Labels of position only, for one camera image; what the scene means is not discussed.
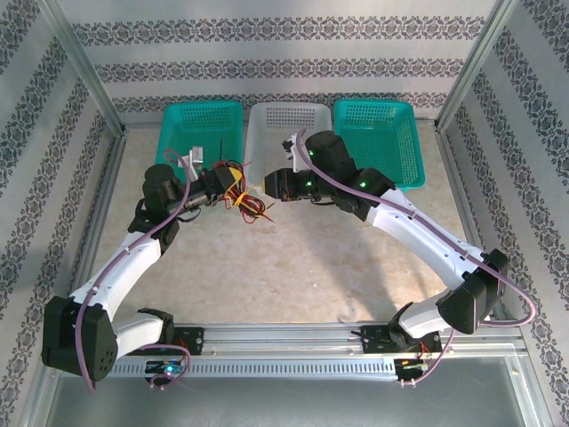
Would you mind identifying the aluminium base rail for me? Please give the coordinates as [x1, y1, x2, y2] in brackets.
[172, 322, 525, 357]

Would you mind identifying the yellow cable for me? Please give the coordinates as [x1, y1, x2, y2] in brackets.
[224, 175, 250, 210]
[234, 184, 268, 219]

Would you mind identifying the teal plastic basket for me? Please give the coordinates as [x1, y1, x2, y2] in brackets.
[333, 98, 428, 190]
[155, 101, 245, 173]

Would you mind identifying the aluminium frame post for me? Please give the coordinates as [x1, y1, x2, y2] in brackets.
[434, 0, 525, 133]
[42, 0, 130, 137]

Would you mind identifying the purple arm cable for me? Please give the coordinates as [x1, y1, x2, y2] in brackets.
[296, 128, 538, 388]
[76, 149, 193, 395]

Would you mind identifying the aluminium side rail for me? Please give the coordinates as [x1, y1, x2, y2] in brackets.
[70, 127, 130, 303]
[435, 127, 528, 333]

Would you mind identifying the small circuit board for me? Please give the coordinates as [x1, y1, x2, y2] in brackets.
[145, 360, 184, 375]
[395, 358, 431, 373]

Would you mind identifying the grey slotted cable duct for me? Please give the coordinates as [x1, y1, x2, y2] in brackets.
[110, 358, 397, 380]

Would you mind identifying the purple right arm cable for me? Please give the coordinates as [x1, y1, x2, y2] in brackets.
[296, 128, 538, 388]

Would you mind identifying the white plastic basket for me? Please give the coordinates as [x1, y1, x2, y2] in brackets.
[243, 102, 334, 191]

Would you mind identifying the grey sheet metal panel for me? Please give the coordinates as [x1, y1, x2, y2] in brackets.
[44, 376, 541, 427]

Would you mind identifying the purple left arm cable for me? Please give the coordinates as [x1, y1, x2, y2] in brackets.
[76, 149, 193, 395]

